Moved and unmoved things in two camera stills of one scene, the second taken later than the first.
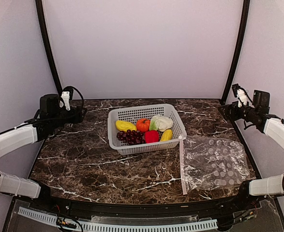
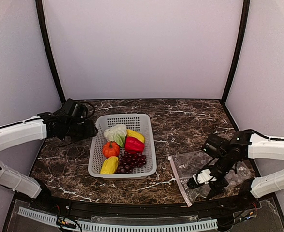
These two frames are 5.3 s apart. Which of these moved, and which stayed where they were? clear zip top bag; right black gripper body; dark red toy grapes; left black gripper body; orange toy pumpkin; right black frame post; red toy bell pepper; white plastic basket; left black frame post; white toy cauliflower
Moved: right black gripper body; white toy cauliflower; red toy bell pepper; orange toy pumpkin; dark red toy grapes; left black gripper body; clear zip top bag; white plastic basket
Stayed: right black frame post; left black frame post
